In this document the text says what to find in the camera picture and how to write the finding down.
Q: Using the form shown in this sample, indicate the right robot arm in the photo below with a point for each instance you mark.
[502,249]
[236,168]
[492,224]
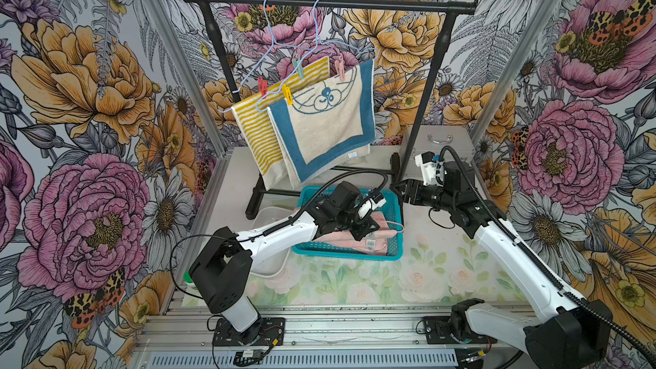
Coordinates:
[564,331]

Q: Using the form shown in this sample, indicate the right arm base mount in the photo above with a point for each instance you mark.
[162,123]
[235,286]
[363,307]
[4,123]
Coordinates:
[439,330]

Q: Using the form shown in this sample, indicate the green capped white bottle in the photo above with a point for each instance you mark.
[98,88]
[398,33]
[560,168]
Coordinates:
[188,280]

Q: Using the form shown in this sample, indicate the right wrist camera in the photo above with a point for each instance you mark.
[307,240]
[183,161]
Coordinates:
[431,168]

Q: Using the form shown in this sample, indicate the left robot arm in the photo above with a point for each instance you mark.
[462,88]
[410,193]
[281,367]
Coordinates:
[222,268]

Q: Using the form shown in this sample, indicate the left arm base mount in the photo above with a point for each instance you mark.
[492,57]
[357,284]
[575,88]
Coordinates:
[266,331]

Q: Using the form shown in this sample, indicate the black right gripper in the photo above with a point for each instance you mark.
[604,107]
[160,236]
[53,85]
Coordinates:
[410,185]

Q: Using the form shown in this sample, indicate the teal plastic basket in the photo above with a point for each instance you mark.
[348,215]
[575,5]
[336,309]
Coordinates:
[392,212]

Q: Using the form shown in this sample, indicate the floral table mat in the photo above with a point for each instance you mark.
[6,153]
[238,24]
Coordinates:
[439,265]

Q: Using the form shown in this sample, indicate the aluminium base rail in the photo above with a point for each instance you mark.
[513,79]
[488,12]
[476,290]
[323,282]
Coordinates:
[316,337]

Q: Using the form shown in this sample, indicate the blue and beige towel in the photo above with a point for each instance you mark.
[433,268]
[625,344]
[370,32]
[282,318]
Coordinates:
[326,124]

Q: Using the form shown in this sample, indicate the pink towel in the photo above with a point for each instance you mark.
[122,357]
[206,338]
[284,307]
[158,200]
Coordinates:
[375,244]

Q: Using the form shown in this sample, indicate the pink wire hanger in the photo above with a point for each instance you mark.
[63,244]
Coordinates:
[394,226]

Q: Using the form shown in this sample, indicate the silver aluminium case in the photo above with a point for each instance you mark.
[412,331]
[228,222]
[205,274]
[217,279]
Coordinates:
[433,138]

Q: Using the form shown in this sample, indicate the pink clothespin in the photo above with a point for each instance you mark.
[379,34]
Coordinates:
[339,67]

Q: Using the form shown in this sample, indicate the red clothespin on yellow towel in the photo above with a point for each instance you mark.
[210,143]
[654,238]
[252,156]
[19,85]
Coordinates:
[262,86]

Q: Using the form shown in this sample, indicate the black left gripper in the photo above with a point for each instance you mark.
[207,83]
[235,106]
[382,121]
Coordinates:
[364,227]

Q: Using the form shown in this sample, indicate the black clothes rack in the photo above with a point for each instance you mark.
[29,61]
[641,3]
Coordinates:
[451,10]

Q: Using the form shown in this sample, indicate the green clothespin on yellow towel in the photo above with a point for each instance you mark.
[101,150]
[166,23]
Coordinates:
[298,68]

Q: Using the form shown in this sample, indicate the yellow striped towel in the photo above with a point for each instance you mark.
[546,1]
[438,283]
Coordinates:
[255,125]

